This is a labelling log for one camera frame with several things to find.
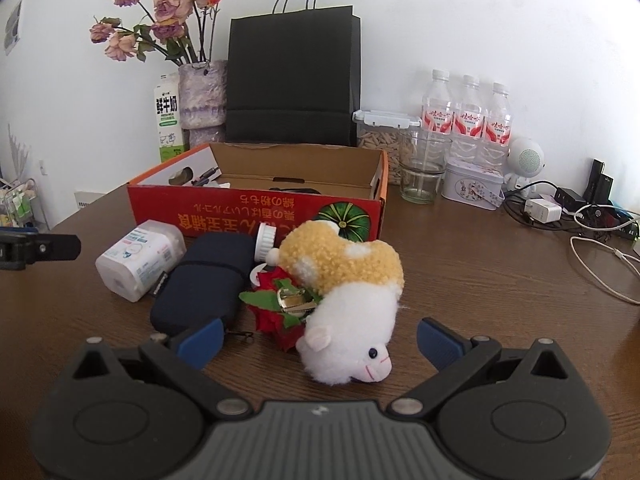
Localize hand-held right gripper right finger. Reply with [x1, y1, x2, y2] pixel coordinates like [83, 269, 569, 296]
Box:
[389, 318, 571, 418]

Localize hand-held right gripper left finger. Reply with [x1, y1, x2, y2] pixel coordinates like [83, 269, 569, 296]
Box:
[70, 316, 253, 418]

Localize navy blue pouch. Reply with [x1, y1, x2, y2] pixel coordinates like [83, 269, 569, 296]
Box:
[150, 234, 257, 336]

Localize white cylindrical plastic bottle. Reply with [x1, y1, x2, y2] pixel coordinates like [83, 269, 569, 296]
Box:
[95, 220, 187, 303]

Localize yellow white plush toy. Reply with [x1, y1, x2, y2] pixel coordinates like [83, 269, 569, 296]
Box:
[265, 220, 405, 386]

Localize red cardboard box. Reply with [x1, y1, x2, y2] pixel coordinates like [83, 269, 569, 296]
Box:
[126, 141, 390, 241]

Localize clear seed storage container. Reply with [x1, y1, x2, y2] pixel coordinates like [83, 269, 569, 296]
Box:
[352, 109, 422, 186]

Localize red artificial flower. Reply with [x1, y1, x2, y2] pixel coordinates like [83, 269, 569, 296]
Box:
[239, 266, 321, 353]

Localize pale feather decoration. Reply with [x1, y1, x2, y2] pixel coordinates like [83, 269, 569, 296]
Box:
[5, 122, 33, 181]

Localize gold metal clip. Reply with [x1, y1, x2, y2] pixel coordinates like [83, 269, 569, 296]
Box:
[276, 285, 317, 315]

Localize white printed tin box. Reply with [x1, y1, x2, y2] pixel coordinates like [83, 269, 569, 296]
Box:
[442, 157, 506, 211]

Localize clear glass cup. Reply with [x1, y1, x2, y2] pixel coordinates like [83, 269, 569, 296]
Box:
[398, 130, 453, 205]

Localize white charger plug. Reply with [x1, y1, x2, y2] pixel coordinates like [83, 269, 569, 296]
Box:
[527, 197, 563, 223]

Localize green white milk carton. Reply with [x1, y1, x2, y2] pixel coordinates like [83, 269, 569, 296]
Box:
[152, 72, 185, 163]

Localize black power adapter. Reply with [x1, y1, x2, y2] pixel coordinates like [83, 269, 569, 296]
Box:
[554, 187, 593, 211]

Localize white round speaker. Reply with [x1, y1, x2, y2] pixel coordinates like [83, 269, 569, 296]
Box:
[505, 136, 543, 193]

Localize purple wrapped vase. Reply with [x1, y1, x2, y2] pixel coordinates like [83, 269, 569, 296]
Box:
[178, 60, 228, 153]

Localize red label water bottle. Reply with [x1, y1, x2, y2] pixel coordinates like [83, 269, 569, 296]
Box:
[421, 69, 455, 136]
[452, 75, 485, 161]
[482, 82, 514, 171]

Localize black upright device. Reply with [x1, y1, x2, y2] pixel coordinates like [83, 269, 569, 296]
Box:
[587, 159, 615, 206]

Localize dried pink roses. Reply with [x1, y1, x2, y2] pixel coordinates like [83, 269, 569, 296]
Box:
[90, 0, 223, 67]

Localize black paper bag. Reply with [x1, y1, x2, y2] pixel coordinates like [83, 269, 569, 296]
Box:
[226, 0, 362, 148]

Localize wire storage rack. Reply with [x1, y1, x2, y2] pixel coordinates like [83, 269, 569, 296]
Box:
[0, 177, 38, 231]

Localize white cable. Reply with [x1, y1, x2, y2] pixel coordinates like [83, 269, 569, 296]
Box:
[570, 235, 640, 306]

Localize wall paper note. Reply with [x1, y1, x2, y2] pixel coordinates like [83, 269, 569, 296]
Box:
[2, 0, 26, 56]

